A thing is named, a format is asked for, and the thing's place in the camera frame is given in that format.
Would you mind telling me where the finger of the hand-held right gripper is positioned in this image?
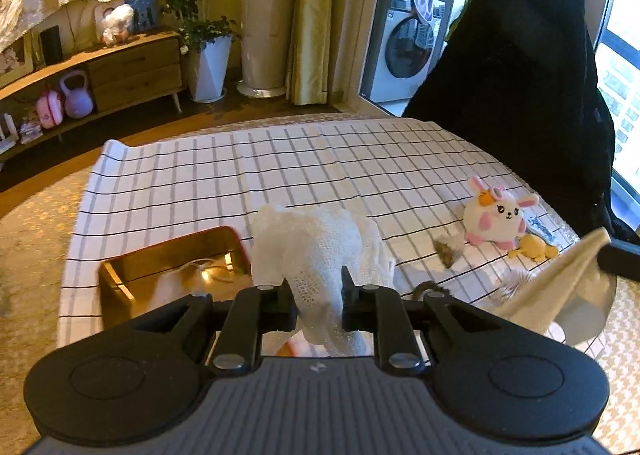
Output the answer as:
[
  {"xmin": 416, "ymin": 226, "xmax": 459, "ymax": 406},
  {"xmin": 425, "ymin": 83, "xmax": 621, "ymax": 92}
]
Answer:
[{"xmin": 597, "ymin": 241, "xmax": 640, "ymax": 277}]

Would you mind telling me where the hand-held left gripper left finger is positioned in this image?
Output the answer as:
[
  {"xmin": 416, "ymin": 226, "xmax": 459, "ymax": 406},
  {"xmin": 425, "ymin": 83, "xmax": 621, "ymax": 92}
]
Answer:
[{"xmin": 132, "ymin": 279, "xmax": 299, "ymax": 376}]

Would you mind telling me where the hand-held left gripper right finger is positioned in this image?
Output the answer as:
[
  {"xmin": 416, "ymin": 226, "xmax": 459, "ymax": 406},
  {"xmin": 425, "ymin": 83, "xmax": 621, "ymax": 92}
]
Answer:
[{"xmin": 341, "ymin": 266, "xmax": 506, "ymax": 376}]

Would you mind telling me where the white mesh cloth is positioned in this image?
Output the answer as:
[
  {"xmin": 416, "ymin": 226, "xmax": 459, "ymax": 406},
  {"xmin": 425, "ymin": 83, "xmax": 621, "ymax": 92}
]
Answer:
[{"xmin": 249, "ymin": 204, "xmax": 396, "ymax": 357}]

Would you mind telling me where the beige cloth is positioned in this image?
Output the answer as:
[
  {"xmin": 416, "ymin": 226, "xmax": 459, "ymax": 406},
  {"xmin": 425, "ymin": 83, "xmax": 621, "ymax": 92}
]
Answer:
[{"xmin": 492, "ymin": 227, "xmax": 618, "ymax": 346}]

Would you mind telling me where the yellow plush toy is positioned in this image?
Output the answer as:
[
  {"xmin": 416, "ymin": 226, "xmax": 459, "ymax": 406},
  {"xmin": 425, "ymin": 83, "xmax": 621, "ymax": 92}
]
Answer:
[{"xmin": 507, "ymin": 234, "xmax": 560, "ymax": 263}]

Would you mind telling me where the golden wooden tray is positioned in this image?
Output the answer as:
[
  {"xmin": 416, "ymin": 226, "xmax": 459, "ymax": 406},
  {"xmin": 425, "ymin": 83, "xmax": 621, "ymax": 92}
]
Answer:
[{"xmin": 97, "ymin": 226, "xmax": 253, "ymax": 331}]

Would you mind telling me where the small brown pouch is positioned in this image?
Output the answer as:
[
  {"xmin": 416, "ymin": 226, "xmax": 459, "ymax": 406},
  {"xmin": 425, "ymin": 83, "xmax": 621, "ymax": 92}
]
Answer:
[{"xmin": 432, "ymin": 235, "xmax": 463, "ymax": 268}]

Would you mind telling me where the grey fluffy pompom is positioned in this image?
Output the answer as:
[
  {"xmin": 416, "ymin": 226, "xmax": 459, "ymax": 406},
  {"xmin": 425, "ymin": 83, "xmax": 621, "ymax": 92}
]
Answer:
[{"xmin": 495, "ymin": 269, "xmax": 537, "ymax": 306}]

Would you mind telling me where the white pink bunny plush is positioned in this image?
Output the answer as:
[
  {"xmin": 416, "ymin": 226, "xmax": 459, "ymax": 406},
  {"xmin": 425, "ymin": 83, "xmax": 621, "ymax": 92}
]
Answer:
[{"xmin": 462, "ymin": 176, "xmax": 541, "ymax": 252}]

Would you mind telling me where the checked white tablecloth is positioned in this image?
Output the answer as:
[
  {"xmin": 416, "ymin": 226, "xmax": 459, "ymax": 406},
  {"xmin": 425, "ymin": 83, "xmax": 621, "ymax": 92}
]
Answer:
[{"xmin": 57, "ymin": 118, "xmax": 608, "ymax": 361}]

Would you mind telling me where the black covered chair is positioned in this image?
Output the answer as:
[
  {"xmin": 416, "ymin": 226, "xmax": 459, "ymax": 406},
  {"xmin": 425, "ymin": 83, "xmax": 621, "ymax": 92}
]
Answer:
[{"xmin": 402, "ymin": 0, "xmax": 640, "ymax": 246}]

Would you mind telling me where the white planter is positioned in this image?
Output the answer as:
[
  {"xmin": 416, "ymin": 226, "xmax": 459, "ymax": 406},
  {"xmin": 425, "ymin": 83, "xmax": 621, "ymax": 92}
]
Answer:
[{"xmin": 187, "ymin": 35, "xmax": 233, "ymax": 103}]

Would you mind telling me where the white washing machine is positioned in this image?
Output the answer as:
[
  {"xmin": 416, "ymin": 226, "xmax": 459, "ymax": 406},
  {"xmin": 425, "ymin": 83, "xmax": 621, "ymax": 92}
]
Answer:
[{"xmin": 370, "ymin": 0, "xmax": 447, "ymax": 103}]

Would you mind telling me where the beige patterned table cover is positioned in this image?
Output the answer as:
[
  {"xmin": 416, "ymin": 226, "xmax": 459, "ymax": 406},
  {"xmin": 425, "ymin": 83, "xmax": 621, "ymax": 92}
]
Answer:
[{"xmin": 0, "ymin": 112, "xmax": 640, "ymax": 455}]

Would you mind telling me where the wooden cabinet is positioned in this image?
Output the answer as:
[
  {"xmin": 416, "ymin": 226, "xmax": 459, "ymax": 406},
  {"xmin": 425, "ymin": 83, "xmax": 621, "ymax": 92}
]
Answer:
[{"xmin": 0, "ymin": 28, "xmax": 186, "ymax": 166}]

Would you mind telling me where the yellow curtain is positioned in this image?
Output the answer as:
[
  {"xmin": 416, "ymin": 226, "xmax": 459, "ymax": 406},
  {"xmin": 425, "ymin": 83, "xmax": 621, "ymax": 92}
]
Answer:
[{"xmin": 286, "ymin": 0, "xmax": 337, "ymax": 106}]

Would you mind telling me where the white standing column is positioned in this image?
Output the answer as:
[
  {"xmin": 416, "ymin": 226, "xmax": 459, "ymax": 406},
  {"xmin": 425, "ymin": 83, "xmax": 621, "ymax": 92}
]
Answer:
[{"xmin": 237, "ymin": 0, "xmax": 302, "ymax": 98}]

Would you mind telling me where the purple kettlebell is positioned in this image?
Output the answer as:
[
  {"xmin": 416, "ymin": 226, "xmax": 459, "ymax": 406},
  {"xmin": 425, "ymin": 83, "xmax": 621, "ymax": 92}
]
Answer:
[{"xmin": 59, "ymin": 70, "xmax": 94, "ymax": 119}]

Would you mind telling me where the blue picture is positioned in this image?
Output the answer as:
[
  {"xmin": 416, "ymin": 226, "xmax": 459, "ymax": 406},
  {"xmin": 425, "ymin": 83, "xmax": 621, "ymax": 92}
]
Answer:
[{"xmin": 125, "ymin": 0, "xmax": 161, "ymax": 33}]

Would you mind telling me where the white plush doll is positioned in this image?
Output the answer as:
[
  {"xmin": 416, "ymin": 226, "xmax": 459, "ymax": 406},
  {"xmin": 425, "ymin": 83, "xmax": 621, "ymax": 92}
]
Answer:
[{"xmin": 100, "ymin": 4, "xmax": 136, "ymax": 47}]

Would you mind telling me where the black speaker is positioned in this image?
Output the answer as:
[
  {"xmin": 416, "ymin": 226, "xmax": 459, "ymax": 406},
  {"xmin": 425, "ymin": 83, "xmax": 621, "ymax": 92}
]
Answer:
[{"xmin": 40, "ymin": 26, "xmax": 65, "ymax": 65}]

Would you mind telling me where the brown hair tie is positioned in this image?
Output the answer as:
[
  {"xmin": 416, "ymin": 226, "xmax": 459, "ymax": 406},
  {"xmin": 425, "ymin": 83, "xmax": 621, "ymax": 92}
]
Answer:
[{"xmin": 411, "ymin": 280, "xmax": 451, "ymax": 302}]

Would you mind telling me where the white cord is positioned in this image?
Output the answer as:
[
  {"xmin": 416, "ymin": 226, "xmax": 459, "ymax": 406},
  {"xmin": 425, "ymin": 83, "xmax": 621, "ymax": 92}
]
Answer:
[{"xmin": 180, "ymin": 257, "xmax": 237, "ymax": 287}]

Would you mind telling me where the black window frame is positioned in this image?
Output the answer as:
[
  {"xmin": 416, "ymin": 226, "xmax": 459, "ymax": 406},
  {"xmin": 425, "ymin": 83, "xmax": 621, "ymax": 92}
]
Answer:
[{"xmin": 592, "ymin": 0, "xmax": 640, "ymax": 231}]

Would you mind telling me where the picture frame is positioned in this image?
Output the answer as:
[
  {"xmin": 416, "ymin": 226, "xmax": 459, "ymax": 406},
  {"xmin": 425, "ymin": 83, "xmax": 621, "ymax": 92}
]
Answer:
[{"xmin": 0, "ymin": 32, "xmax": 35, "ymax": 88}]

